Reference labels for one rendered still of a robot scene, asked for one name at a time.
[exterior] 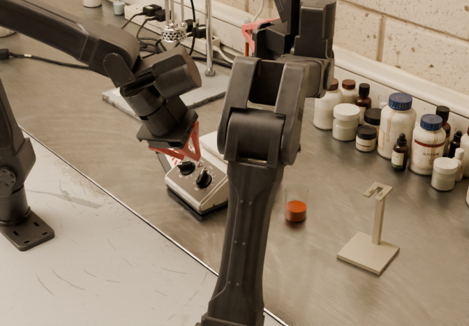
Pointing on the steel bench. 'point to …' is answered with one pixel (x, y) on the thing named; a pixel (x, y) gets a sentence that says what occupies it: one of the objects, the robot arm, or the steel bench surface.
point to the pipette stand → (351, 253)
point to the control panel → (186, 181)
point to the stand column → (209, 27)
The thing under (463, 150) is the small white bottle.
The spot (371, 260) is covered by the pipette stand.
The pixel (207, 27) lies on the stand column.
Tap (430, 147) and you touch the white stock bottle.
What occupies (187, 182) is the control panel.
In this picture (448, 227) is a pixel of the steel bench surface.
